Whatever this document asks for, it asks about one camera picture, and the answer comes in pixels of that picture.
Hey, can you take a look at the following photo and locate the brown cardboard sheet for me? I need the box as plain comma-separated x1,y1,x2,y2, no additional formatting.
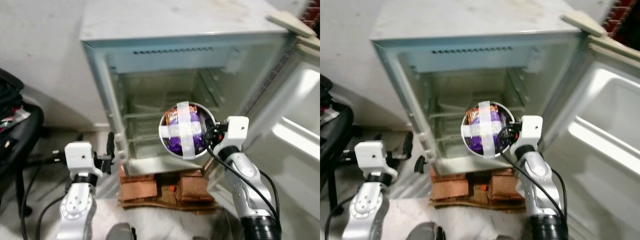
117,196,219,212
428,196,527,211

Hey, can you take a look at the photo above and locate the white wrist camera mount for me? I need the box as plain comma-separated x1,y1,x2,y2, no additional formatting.
354,140,399,182
515,115,545,149
64,141,104,177
220,115,250,151

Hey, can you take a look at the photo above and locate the beige fridge hinge cover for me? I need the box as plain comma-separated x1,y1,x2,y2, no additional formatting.
559,13,609,37
264,13,318,39

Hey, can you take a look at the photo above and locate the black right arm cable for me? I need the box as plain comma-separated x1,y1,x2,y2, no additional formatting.
204,132,281,224
497,132,569,222

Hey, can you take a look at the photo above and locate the white round bowl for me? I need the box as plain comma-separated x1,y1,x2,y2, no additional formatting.
460,100,516,160
158,100,217,161

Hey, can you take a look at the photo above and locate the dark grey robot left leg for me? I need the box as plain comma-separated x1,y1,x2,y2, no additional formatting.
104,222,137,240
407,222,447,240

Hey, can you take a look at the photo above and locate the orange brick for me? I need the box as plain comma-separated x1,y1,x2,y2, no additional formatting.
487,171,524,202
119,172,162,202
429,174,474,202
177,171,214,202

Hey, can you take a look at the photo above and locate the purple snack packet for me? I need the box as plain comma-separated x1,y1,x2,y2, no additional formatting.
465,107,507,154
164,108,206,155

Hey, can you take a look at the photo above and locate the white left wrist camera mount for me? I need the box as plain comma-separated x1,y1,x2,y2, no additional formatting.
64,141,104,177
354,140,399,182

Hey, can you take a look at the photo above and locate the white tape strip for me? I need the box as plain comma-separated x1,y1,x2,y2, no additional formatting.
477,100,497,160
460,123,504,139
158,122,204,139
175,100,198,161

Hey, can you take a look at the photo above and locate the clear fridge shelf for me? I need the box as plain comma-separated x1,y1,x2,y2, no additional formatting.
122,108,172,121

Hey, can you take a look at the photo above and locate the glossy fridge door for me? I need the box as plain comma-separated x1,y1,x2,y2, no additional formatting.
207,34,321,240
537,34,640,240

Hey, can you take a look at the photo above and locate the grey small fridge body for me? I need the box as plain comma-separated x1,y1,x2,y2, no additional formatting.
80,0,309,177
370,0,597,177

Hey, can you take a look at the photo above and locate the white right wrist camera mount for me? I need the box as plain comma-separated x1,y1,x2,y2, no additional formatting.
515,115,545,149
220,115,250,151

